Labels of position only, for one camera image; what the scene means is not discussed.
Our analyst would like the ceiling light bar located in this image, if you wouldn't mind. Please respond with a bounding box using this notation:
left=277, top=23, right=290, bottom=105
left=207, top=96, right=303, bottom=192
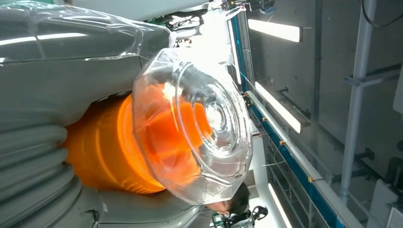
left=268, top=183, right=294, bottom=228

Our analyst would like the person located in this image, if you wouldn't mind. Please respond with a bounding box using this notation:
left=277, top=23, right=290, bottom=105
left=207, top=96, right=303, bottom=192
left=205, top=182, right=251, bottom=216

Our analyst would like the white pipe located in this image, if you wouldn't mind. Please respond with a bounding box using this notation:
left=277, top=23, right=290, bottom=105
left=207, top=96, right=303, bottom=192
left=245, top=91, right=363, bottom=228

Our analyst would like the white and black device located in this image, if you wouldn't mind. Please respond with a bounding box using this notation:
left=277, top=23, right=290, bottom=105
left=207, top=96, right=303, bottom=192
left=211, top=205, right=269, bottom=228

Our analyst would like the blue steel beam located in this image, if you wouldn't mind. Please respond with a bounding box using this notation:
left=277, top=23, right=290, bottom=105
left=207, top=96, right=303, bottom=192
left=230, top=16, right=345, bottom=228

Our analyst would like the orange detergent bottle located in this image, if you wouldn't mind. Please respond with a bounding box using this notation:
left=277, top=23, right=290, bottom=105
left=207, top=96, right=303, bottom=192
left=61, top=47, right=254, bottom=206

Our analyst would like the grey steel post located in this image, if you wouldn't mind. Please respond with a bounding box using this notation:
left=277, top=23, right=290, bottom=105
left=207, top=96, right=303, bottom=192
left=339, top=0, right=378, bottom=205

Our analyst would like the white air conditioner unit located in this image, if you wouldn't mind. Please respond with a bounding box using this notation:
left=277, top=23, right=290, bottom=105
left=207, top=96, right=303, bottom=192
left=366, top=179, right=403, bottom=228

